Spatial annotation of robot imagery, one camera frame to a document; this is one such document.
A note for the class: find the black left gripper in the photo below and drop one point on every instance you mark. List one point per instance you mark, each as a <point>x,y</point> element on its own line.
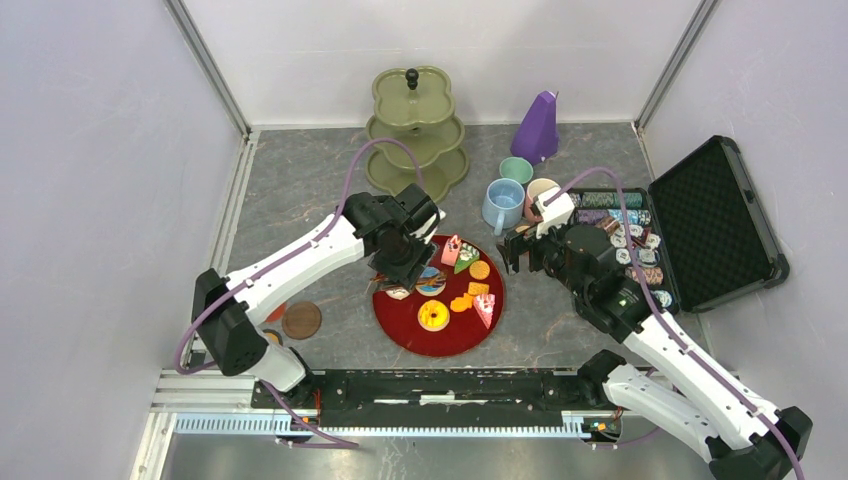
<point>406,275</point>

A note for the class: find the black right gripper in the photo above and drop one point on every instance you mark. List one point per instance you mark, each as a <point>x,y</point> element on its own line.
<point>525,240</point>

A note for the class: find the round orange cookie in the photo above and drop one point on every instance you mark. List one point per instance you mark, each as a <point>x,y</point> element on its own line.
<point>479,270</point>

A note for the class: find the green cake slice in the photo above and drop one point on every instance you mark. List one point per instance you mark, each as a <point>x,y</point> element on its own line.
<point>467,255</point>

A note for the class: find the square orange cracker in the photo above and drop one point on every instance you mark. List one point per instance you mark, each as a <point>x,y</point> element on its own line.
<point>477,288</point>

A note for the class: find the blue frosted donut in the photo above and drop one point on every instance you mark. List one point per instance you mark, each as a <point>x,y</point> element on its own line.
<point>432,282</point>

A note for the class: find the chocolate white tart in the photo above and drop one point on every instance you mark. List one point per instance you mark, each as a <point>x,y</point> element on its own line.
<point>397,293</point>

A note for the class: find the pink strawberry cake slice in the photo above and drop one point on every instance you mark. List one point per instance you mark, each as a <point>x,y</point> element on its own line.
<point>484,306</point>

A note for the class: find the orange fish-shaped cookie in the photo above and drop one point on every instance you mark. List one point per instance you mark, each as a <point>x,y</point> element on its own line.
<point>462,303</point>

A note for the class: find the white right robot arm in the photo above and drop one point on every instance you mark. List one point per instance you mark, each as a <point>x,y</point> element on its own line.
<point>738,433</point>

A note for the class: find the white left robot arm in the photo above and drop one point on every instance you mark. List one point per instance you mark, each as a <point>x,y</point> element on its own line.
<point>229,308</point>

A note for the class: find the light blue mug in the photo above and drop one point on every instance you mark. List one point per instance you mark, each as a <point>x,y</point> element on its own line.
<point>503,205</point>

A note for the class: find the pink mug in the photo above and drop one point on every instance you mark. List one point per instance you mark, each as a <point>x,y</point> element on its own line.
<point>533,190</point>

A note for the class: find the mint green cup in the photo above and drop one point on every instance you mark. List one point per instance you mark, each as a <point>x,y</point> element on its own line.
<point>517,169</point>

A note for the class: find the round red tray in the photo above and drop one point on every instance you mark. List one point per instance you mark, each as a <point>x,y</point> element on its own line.
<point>465,331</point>

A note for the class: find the purple cone-shaped container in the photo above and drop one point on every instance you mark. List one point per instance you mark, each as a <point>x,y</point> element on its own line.
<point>537,137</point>

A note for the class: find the green three-tier stand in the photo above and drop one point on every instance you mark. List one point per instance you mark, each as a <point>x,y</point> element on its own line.
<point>416,107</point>

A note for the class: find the brown round coaster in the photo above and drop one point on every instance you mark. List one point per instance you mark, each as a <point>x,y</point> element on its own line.
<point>301,320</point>

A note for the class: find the orange round coaster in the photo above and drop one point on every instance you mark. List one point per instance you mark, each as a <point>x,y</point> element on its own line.
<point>274,336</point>

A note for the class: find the black poker chip case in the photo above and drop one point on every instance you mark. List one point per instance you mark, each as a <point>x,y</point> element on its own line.
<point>698,232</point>

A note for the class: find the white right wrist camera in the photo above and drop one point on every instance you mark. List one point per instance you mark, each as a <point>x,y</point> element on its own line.
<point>554,207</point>

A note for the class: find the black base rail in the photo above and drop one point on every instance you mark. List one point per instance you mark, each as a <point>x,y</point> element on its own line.
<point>489,397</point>

